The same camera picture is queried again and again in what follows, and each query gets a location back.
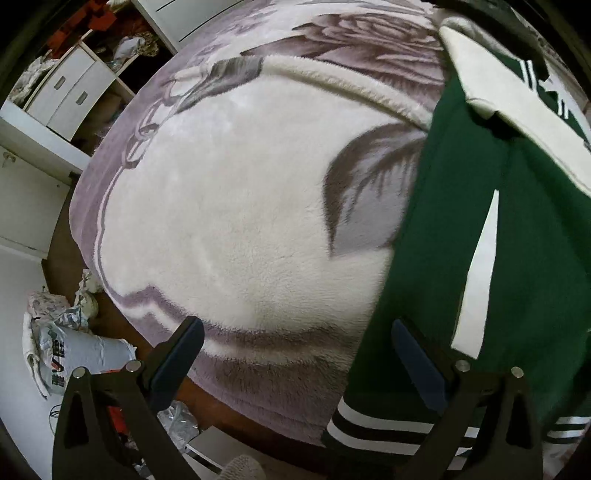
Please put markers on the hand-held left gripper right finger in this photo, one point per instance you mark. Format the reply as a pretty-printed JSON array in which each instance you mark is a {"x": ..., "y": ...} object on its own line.
[{"x": 420, "y": 364}]

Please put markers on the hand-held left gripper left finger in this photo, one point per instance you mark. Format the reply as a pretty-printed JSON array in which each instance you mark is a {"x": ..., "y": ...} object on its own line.
[{"x": 178, "y": 364}]

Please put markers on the green striped varsity jacket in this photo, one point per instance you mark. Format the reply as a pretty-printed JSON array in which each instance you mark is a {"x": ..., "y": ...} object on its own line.
[{"x": 443, "y": 258}]

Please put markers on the red clothes pile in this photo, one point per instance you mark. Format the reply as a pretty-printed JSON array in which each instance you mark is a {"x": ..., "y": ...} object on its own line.
[{"x": 99, "y": 14}]

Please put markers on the crumpled clear plastic wrap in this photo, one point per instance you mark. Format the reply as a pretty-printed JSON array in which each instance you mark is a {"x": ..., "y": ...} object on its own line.
[{"x": 180, "y": 422}]

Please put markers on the white printed plastic bag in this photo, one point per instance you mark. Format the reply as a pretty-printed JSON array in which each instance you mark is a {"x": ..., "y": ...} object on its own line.
[{"x": 83, "y": 350}]

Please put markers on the grey fuzzy cloth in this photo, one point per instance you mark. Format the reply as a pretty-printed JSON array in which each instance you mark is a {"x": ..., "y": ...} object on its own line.
[{"x": 240, "y": 468}]

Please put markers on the printed fleece blanket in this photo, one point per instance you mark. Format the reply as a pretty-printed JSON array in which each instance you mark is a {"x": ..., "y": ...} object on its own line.
[{"x": 231, "y": 207}]

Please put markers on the white cabinet door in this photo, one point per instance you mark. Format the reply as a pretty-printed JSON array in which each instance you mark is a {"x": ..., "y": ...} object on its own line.
[{"x": 27, "y": 203}]

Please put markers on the white drawer cabinet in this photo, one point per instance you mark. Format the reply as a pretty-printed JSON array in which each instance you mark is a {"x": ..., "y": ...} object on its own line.
[{"x": 69, "y": 92}]

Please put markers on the leopard print cloth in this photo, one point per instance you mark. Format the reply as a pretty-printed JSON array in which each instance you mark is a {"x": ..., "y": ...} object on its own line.
[{"x": 148, "y": 44}]

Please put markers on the white wardrobe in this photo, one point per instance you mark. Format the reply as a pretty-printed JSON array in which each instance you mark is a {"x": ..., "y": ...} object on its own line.
[{"x": 184, "y": 18}]

